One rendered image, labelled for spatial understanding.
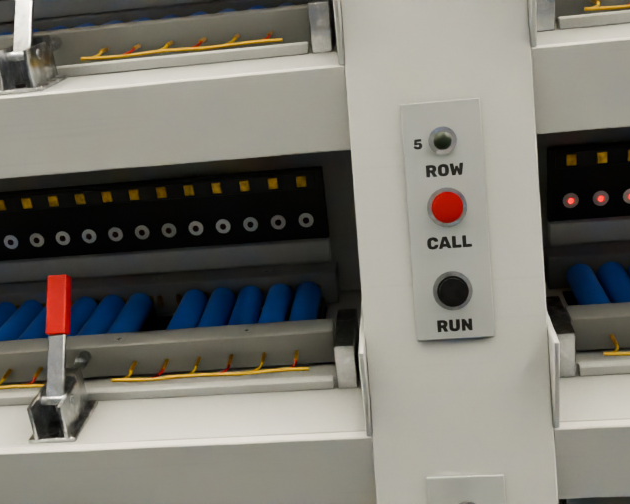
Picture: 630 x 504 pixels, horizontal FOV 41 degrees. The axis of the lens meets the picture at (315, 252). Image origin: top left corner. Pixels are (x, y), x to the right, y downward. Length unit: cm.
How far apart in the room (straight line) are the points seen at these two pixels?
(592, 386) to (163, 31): 32
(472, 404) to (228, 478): 14
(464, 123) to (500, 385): 14
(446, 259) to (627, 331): 14
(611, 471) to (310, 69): 26
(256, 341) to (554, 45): 24
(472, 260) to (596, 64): 12
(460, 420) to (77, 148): 25
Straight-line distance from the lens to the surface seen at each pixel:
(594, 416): 47
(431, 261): 44
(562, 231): 62
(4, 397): 56
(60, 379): 51
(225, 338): 52
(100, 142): 48
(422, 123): 44
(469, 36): 45
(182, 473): 49
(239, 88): 45
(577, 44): 45
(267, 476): 48
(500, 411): 46
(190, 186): 62
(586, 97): 46
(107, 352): 55
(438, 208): 43
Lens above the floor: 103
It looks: 3 degrees down
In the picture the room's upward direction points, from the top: 4 degrees counter-clockwise
